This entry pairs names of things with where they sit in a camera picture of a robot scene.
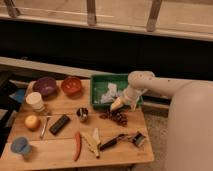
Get metal spoon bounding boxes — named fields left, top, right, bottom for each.
left=40, top=116, right=51, bottom=139

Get dark red grape bunch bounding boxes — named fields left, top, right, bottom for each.
left=100, top=111, right=128, bottom=127

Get purple bowl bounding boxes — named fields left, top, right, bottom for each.
left=33, top=77, right=57, bottom=97

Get red chili pepper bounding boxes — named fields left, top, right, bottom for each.
left=73, top=132, right=82, bottom=161

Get small black metal clip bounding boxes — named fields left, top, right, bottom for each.
left=132, top=132, right=146, bottom=147

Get green plastic tray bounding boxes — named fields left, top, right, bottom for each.
left=89, top=73, right=145, bottom=110

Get blue cloth at left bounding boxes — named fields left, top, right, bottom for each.
left=11, top=88, right=26, bottom=103

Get yellow-red apple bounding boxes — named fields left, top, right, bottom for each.
left=24, top=115, right=40, bottom=131

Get yellow banana peel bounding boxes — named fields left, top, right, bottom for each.
left=81, top=128, right=101, bottom=158

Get crumpled clear plastic bags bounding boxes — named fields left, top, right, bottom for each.
left=100, top=83, right=121, bottom=104

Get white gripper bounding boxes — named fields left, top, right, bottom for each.
left=110, top=86, right=147, bottom=111

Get black chair at left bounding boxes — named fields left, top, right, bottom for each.
left=0, top=71, right=21, bottom=156

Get blue plastic cup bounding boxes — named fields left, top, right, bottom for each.
left=10, top=137, right=31, bottom=155

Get wooden table top board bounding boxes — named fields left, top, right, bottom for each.
left=0, top=80, right=154, bottom=171

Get small metal cup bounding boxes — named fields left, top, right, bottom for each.
left=76, top=108, right=88, bottom=122

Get black-handled can opener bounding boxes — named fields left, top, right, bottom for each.
left=99, top=134, right=127, bottom=151

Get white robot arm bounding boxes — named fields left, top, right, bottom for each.
left=110, top=71, right=213, bottom=171

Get orange-red bowl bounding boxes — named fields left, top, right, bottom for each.
left=61, top=77, right=82, bottom=96

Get white plastic cup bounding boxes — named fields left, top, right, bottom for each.
left=26, top=92, right=45, bottom=112

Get black rectangular remote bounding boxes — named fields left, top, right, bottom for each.
left=49, top=115, right=70, bottom=135

